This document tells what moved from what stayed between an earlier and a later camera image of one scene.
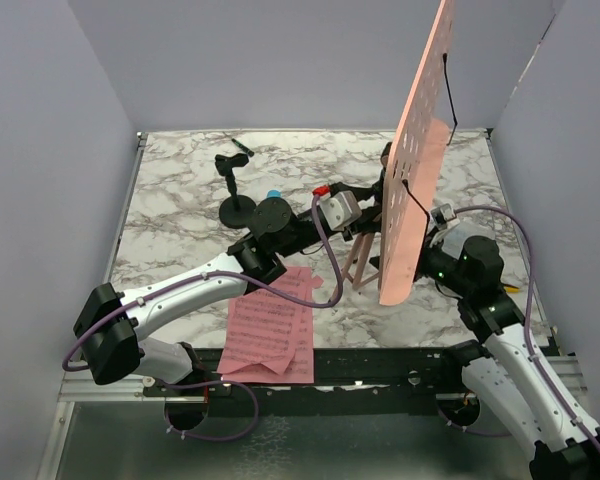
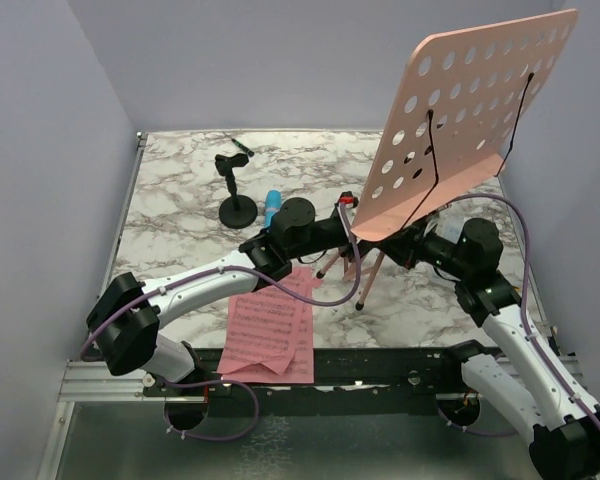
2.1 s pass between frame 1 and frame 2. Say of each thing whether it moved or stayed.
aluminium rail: stayed
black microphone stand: stayed
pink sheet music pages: stayed
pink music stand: moved
